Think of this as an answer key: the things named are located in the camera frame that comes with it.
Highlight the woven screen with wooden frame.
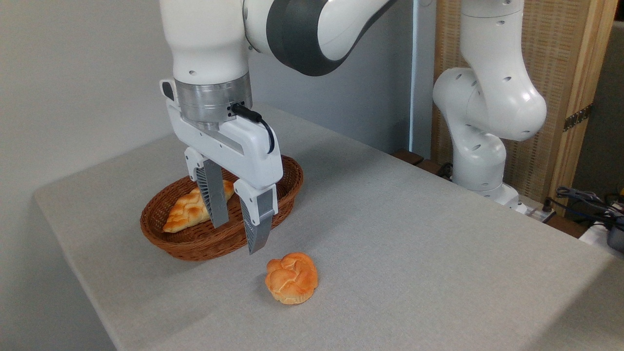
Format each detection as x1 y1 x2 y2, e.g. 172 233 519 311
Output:
431 0 619 216

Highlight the brown oval wicker basket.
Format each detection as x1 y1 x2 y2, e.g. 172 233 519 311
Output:
140 155 304 262

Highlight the grey box device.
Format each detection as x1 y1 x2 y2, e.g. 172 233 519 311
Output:
606 217 624 254

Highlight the round knotted bread roll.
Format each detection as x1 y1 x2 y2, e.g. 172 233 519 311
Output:
264 252 319 306

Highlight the long braided bread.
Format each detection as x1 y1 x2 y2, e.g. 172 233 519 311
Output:
162 180 235 234

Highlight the brown wooden block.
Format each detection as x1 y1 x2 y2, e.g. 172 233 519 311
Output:
392 149 425 166

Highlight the bundle of dark cables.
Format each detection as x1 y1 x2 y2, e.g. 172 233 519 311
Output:
555 186 624 230

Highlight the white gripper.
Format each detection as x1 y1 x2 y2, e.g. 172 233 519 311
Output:
160 78 284 255

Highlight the metal screen hinge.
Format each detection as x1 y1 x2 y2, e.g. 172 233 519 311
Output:
563 103 594 133

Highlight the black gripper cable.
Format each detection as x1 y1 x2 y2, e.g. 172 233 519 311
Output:
230 102 276 155

